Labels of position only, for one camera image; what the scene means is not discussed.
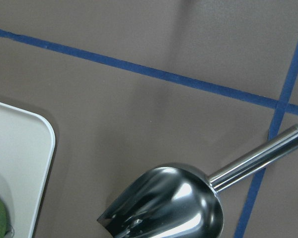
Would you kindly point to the steel ice scoop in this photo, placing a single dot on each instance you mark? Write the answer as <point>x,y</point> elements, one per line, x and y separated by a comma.
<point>180,201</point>

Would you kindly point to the beige tray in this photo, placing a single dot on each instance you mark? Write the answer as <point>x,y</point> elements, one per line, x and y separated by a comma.
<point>27,142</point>

